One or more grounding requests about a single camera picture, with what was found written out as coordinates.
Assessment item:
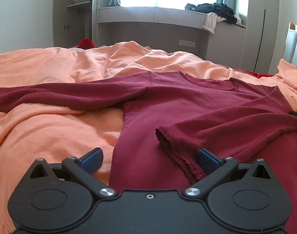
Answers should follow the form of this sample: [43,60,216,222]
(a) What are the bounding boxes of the maroon long-sleeve shirt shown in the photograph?
[0,71,297,233]

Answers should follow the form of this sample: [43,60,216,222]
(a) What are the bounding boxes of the pile of dark clothes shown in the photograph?
[185,3,238,24]

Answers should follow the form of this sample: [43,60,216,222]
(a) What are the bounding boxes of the grey padded headboard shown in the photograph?
[283,22,297,66]

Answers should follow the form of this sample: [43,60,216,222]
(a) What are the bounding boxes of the orange duvet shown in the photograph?
[0,41,297,233]

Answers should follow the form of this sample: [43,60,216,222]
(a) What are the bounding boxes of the tall grey right wardrobe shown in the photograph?
[239,0,280,74]

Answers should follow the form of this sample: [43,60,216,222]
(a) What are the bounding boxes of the red item behind bed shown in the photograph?
[77,38,95,50]

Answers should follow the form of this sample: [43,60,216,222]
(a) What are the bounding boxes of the white garment hanging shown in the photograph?
[202,12,226,35]

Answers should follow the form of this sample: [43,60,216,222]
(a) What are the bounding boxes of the grey window bench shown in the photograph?
[94,7,245,68]

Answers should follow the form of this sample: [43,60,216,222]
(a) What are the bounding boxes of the open grey wardrobe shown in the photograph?
[52,0,93,48]

